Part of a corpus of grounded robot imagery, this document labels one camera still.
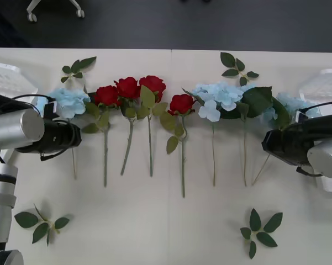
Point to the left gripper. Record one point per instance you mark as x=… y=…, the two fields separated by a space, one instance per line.
x=75 y=136

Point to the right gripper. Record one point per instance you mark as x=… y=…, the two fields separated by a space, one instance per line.
x=277 y=143

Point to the pale blue flower green stem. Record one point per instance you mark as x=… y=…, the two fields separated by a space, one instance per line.
x=69 y=102
x=218 y=94

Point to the pale blue flower dark leaves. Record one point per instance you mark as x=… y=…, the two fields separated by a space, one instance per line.
x=257 y=100
x=288 y=100

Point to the red rose green stem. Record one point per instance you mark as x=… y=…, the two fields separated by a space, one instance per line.
x=107 y=95
x=127 y=87
x=154 y=82
x=182 y=102

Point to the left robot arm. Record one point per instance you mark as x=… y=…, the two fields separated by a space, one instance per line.
x=11 y=129

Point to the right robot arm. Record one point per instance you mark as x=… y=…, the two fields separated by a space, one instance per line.
x=326 y=160

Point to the loose green leaf twig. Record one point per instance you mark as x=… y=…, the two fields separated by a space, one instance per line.
x=227 y=59
x=78 y=66
x=26 y=220
x=266 y=238

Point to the shallow white box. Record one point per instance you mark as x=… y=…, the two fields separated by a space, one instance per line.
x=327 y=82
x=8 y=80

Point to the white office chair base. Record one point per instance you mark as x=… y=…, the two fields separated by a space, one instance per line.
x=31 y=18

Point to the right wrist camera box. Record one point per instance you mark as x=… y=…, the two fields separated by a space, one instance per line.
x=300 y=116

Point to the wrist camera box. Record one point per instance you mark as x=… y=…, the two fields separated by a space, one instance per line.
x=300 y=116
x=53 y=106

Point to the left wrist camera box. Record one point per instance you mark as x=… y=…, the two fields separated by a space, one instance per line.
x=53 y=106

